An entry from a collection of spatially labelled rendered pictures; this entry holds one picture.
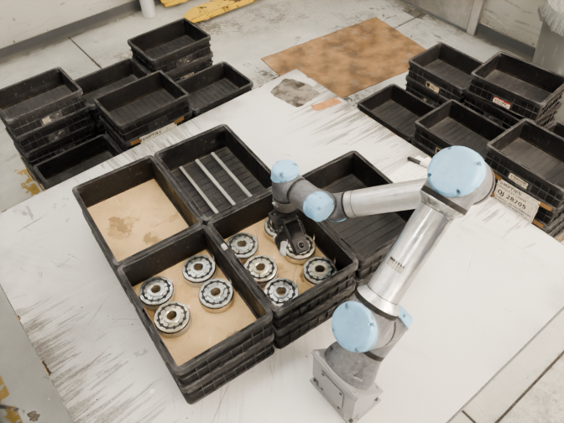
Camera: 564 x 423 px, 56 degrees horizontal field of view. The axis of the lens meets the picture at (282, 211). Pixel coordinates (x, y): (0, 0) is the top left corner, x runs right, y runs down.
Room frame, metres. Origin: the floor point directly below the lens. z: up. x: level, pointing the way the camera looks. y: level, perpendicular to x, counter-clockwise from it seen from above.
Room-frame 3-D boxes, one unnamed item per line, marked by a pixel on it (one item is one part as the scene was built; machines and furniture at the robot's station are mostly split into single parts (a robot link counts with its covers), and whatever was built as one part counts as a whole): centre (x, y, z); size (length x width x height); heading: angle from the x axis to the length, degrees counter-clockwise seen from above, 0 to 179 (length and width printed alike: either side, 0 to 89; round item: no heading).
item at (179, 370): (0.84, 0.26, 0.92); 0.40 x 0.30 x 0.02; 32
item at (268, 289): (0.86, 0.01, 0.86); 0.10 x 0.10 x 0.01
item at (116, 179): (1.18, 0.48, 0.87); 0.40 x 0.30 x 0.11; 32
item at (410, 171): (1.42, -0.60, 0.70); 0.33 x 0.23 x 0.01; 37
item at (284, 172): (1.03, -0.01, 1.15); 0.09 x 0.08 x 0.11; 40
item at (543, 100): (2.27, -1.24, 0.37); 0.42 x 0.34 x 0.46; 37
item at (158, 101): (2.25, 0.69, 0.37); 0.40 x 0.30 x 0.45; 127
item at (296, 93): (2.08, -0.08, 0.71); 0.22 x 0.19 x 0.01; 37
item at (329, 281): (1.00, 0.01, 0.92); 0.40 x 0.30 x 0.02; 32
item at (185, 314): (0.80, 0.33, 0.86); 0.10 x 0.10 x 0.01
